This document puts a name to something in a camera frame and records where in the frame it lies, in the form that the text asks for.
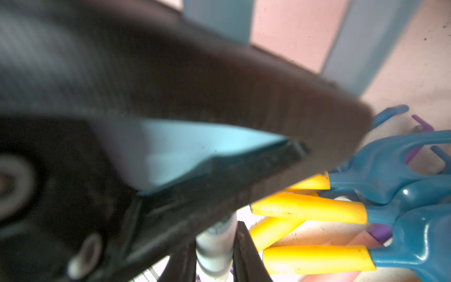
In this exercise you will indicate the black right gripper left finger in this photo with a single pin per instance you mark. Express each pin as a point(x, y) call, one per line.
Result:
point(181, 266)

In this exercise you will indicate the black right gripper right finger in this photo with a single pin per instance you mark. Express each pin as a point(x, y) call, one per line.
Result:
point(247, 264)

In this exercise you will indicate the light blue rake white handle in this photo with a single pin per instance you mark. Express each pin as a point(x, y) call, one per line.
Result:
point(151, 155)

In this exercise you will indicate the teal rake yellow handle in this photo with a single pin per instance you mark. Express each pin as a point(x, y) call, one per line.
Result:
point(428, 191)
point(378, 171)
point(421, 242)

